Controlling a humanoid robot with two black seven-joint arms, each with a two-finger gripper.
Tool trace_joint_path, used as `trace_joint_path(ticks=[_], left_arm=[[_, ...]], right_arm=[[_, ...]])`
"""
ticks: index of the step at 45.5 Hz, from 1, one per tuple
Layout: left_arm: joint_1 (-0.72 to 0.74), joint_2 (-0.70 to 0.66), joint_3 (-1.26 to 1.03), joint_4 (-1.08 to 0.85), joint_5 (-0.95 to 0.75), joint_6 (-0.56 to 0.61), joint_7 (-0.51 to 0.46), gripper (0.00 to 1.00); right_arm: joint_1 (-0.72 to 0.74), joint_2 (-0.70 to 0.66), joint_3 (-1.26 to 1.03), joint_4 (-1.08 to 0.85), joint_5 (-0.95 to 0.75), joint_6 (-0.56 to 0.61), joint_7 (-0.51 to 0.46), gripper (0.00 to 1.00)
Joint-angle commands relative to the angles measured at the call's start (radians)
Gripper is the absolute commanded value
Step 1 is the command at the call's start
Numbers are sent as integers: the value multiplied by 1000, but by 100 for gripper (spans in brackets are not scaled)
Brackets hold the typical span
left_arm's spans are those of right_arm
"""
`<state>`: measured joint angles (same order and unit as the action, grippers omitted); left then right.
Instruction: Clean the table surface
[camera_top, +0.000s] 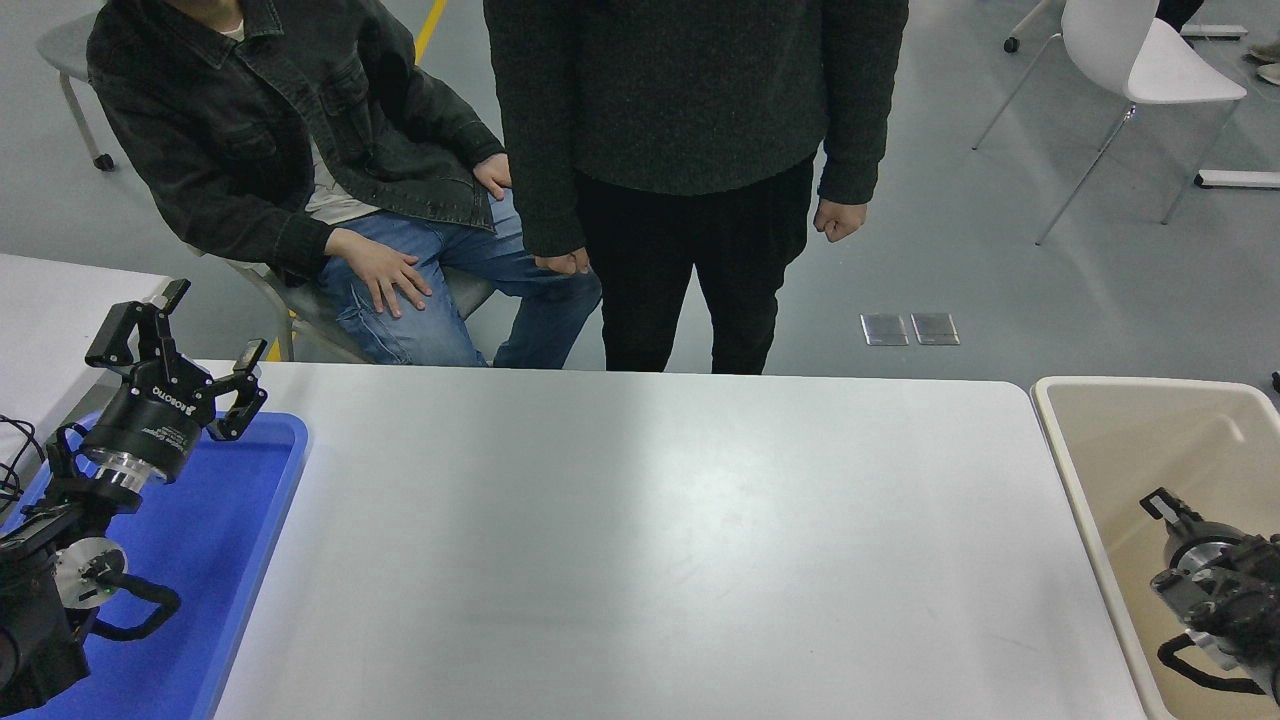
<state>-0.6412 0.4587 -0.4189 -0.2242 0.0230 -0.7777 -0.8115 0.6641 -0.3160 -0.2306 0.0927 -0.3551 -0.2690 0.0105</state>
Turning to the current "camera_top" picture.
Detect grey wheeled chair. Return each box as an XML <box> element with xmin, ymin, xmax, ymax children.
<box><xmin>37</xmin><ymin>12</ymin><xmax>116</xmax><ymax>171</ymax></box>

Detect thin black cable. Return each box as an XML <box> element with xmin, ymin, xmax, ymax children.
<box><xmin>0</xmin><ymin>414</ymin><xmax>48</xmax><ymax>513</ymax></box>

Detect white caster chair base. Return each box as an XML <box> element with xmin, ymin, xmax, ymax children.
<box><xmin>1003</xmin><ymin>0</ymin><xmax>1056</xmax><ymax>54</ymax></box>

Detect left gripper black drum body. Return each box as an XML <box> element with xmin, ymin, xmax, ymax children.
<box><xmin>83</xmin><ymin>358</ymin><xmax>219</xmax><ymax>483</ymax></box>

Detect blue plastic tray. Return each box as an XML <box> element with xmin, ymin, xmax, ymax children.
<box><xmin>0</xmin><ymin>410</ymin><xmax>309</xmax><ymax>720</ymax></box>

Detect seated person's left hand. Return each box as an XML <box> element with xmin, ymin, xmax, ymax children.
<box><xmin>472</xmin><ymin>152</ymin><xmax>513</xmax><ymax>202</ymax></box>

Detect seated person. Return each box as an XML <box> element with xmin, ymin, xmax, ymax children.
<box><xmin>86</xmin><ymin>0</ymin><xmax>604</xmax><ymax>369</ymax></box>

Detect standing person's left hand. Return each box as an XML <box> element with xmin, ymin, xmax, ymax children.
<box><xmin>812</xmin><ymin>198</ymin><xmax>867</xmax><ymax>244</ymax></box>

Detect seated person's right hand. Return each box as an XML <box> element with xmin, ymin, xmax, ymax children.
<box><xmin>325</xmin><ymin>228</ymin><xmax>433</xmax><ymax>319</ymax></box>

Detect white shell chair metal legs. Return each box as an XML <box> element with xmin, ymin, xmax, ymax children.
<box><xmin>972</xmin><ymin>0</ymin><xmax>1248</xmax><ymax>246</ymax></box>

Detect seated person's wheeled chair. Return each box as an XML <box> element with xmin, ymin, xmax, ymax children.
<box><xmin>190</xmin><ymin>245</ymin><xmax>498</xmax><ymax>363</ymax></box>

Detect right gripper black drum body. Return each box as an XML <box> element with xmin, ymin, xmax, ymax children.
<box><xmin>1163</xmin><ymin>518</ymin><xmax>1246</xmax><ymax>563</ymax></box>

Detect standing person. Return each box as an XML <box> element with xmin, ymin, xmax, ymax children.
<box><xmin>483</xmin><ymin>0</ymin><xmax>909</xmax><ymax>375</ymax></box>

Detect large pale plastic bin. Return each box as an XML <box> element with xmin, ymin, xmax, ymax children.
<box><xmin>1030</xmin><ymin>376</ymin><xmax>1280</xmax><ymax>720</ymax></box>

